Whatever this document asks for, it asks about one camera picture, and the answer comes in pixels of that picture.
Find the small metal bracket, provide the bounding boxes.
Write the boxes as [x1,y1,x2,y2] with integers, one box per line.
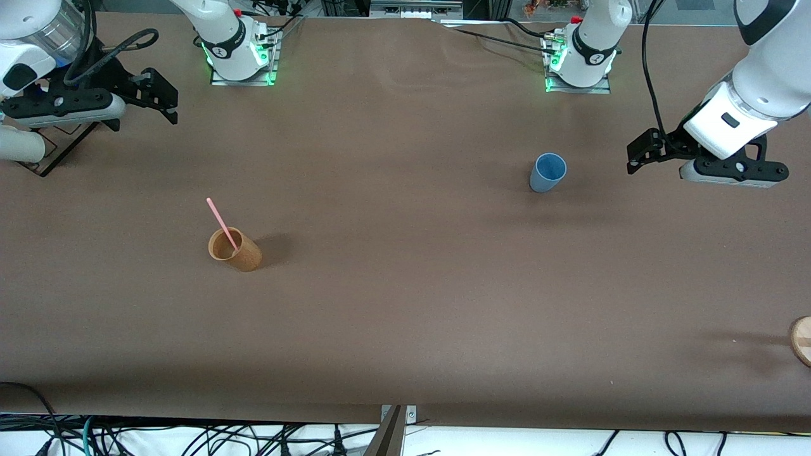
[380,405,418,426]

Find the aluminium frame profile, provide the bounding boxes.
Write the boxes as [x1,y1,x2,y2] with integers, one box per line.
[369,0,464,20]

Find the brown table cover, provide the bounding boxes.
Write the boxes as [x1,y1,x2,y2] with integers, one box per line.
[0,10,811,434]

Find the black wire cup rack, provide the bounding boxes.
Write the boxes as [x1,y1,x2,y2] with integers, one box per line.
[11,119,101,178]

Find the thick black floor cable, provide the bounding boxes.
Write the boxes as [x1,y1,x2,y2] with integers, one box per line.
[0,381,59,456]

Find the grey metal pole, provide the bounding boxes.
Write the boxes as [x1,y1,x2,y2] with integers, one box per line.
[364,405,407,456]

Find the blue cup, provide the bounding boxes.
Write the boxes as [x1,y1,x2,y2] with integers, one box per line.
[529,153,568,193]

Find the black cable on table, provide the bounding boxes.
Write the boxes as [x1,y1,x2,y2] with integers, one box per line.
[437,18,559,55]

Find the white cup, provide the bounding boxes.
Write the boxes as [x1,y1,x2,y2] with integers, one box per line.
[0,125,46,163]

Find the round wooden disc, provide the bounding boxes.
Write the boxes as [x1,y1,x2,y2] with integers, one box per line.
[789,315,811,369]

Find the pink straw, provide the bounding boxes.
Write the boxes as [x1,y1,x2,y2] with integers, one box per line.
[206,198,240,252]

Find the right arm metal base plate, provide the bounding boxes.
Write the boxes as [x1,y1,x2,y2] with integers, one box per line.
[208,27,281,87]

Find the brown wooden cup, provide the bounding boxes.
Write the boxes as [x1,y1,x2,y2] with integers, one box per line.
[208,227,263,273]

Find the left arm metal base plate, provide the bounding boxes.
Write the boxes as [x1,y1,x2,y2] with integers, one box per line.
[544,30,613,95]

